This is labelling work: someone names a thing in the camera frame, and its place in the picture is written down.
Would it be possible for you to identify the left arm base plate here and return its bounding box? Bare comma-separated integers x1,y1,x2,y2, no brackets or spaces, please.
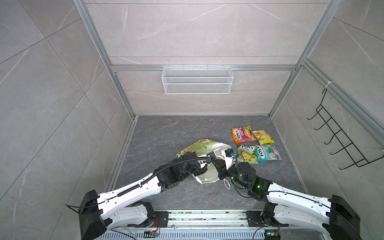
127,210,169,228

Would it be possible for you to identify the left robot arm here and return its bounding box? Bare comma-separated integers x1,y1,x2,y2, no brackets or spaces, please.
77,153,216,240

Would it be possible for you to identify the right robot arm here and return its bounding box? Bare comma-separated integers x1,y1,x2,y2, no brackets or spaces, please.
213,159,361,240

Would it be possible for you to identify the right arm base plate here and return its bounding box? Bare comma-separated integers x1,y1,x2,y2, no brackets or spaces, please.
245,211,289,227

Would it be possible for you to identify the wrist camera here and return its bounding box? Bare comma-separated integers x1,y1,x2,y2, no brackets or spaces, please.
225,149,237,170
198,152,217,168

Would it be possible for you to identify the small green circuit board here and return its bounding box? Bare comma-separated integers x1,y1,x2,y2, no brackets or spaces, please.
264,230,281,240

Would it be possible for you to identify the aluminium frame profile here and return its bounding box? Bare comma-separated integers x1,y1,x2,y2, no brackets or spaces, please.
71,0,384,148

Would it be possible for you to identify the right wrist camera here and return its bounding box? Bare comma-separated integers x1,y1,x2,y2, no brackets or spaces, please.
225,149,237,170

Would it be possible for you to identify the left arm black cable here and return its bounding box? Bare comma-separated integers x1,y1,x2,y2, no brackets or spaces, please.
65,156,214,214

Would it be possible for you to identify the white wire mesh basket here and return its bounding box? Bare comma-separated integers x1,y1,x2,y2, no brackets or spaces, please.
162,67,234,95

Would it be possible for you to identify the orange snack packet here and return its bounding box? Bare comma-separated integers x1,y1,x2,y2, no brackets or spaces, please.
232,125,255,144

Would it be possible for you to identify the black wire hook rack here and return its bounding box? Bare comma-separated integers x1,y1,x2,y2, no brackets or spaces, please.
307,89,384,170

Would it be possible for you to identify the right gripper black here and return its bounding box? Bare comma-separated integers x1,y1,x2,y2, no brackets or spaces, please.
213,158,250,191

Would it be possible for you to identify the yellow green snack packet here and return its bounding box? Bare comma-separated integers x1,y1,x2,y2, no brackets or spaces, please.
237,145,259,165

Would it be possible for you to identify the floral paper bag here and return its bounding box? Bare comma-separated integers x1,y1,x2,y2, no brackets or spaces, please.
176,139,236,184

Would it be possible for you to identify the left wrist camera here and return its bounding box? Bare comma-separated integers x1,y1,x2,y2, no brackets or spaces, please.
198,152,217,168

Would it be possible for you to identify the aluminium mounting rail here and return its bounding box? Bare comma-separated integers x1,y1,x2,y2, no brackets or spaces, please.
80,208,334,232

